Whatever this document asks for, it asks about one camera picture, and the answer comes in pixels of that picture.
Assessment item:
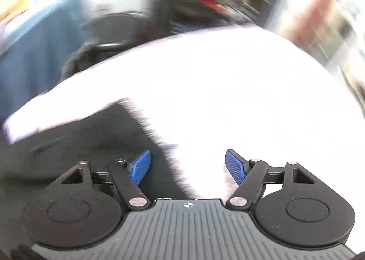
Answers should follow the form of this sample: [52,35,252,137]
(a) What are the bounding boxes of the black zip jacket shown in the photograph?
[1,104,190,252]

